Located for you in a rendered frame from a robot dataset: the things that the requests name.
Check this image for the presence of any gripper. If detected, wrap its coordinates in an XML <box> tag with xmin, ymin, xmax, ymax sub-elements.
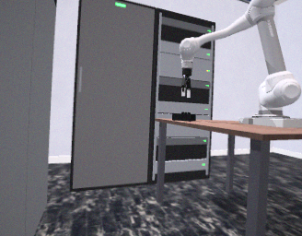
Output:
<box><xmin>181</xmin><ymin>68</ymin><xmax>192</xmax><ymax>98</ymax></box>

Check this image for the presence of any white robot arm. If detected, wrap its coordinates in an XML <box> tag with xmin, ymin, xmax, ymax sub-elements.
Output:
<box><xmin>180</xmin><ymin>0</ymin><xmax>301</xmax><ymax>118</ymax></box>

